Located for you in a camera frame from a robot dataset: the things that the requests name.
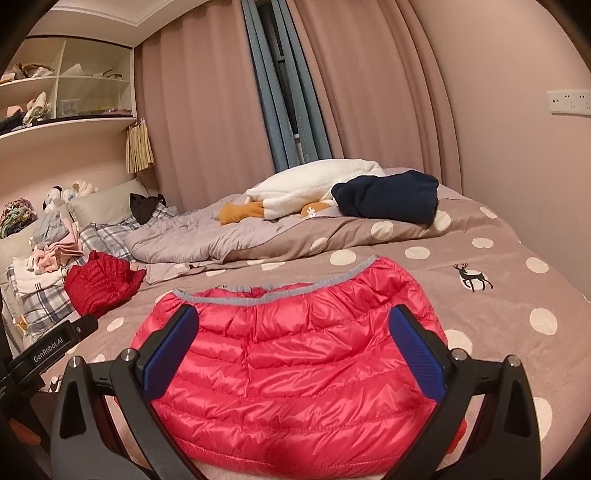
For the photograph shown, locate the dark red down jacket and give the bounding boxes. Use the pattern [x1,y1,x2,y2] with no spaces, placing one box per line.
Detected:
[64,250,147,319]

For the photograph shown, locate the navy folded garment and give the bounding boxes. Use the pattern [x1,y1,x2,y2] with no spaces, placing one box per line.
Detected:
[331,170,439,225]

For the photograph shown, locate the plaid pillow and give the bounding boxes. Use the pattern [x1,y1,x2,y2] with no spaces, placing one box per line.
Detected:
[7,272,75,334]
[81,203,179,260]

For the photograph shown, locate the black and white plush dog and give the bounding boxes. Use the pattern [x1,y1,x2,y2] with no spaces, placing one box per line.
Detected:
[44,186,66,213]

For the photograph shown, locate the white goose plush toy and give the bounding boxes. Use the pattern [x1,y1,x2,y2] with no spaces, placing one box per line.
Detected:
[218,159,386,225]

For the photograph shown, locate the blue curtain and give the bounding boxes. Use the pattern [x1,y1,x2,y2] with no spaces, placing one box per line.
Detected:
[277,0,333,163]
[242,0,296,172]

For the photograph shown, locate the pale clothes bundle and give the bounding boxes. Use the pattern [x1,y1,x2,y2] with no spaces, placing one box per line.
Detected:
[21,91,52,126]

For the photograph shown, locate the pink-red down jacket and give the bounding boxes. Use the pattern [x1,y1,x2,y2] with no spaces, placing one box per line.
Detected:
[130,256,467,468]

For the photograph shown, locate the black garment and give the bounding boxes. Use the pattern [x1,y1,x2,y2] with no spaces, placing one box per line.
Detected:
[129,193,167,226]

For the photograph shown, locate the white folded garments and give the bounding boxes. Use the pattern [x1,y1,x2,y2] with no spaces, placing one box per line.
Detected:
[11,256,70,296]

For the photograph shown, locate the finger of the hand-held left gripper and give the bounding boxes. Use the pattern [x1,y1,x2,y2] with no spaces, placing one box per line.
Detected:
[69,315,99,341]

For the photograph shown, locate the grey quilt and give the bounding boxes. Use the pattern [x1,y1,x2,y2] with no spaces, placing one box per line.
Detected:
[126,194,342,278]

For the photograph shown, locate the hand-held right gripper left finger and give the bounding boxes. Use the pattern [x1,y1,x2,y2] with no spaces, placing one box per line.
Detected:
[50,304,200,480]

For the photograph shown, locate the grey-blue garment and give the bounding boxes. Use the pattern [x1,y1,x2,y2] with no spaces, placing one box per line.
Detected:
[31,210,66,245]

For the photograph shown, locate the multicoloured cloth pile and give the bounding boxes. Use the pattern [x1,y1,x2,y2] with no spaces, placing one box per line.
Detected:
[0,198,38,238]

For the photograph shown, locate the pile of pink clothes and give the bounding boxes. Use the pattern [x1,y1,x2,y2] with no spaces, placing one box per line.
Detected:
[28,222,84,275]

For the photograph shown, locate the pink curtain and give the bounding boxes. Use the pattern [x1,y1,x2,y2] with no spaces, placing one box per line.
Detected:
[286,0,465,197]
[134,4,278,213]

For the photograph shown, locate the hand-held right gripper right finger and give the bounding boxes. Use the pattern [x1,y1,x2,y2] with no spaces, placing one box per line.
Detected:
[388,304,542,480]

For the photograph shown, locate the white wall socket strip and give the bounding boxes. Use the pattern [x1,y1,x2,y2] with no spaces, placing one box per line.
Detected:
[546,90,591,116]

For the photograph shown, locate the polka dot bed cover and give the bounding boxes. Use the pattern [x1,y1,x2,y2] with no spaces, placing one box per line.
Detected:
[37,168,568,480]

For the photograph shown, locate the white wall shelf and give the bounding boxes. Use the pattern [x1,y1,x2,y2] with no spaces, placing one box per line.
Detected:
[0,36,138,141]

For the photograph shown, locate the yellow pleated cloth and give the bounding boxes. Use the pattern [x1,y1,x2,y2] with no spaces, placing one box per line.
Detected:
[126,119,155,175]

